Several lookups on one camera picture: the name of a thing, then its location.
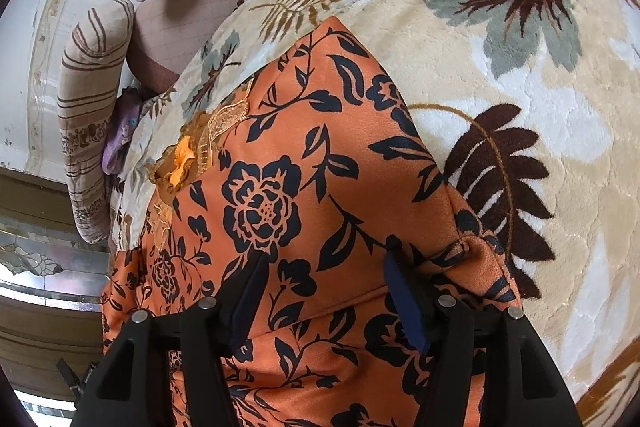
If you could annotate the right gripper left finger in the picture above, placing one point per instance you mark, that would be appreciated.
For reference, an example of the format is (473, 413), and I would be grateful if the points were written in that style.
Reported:
(130, 386)

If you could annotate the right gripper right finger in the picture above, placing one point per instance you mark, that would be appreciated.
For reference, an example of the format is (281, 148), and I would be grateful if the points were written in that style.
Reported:
(523, 386)

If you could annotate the orange black floral garment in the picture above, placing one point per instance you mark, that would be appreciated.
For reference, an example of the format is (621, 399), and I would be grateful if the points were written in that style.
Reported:
(320, 170)

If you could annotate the brown door with stained glass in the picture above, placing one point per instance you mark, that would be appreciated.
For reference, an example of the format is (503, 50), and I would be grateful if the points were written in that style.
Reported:
(51, 281)

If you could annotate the purple cloth under bolster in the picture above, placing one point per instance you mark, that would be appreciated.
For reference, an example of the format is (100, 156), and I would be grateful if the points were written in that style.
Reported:
(125, 119)

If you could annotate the striped floral bolster pillow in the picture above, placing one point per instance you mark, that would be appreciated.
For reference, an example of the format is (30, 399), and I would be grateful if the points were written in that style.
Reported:
(91, 66)

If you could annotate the leaf pattern plush blanket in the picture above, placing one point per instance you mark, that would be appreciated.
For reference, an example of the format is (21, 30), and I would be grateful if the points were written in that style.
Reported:
(530, 109)

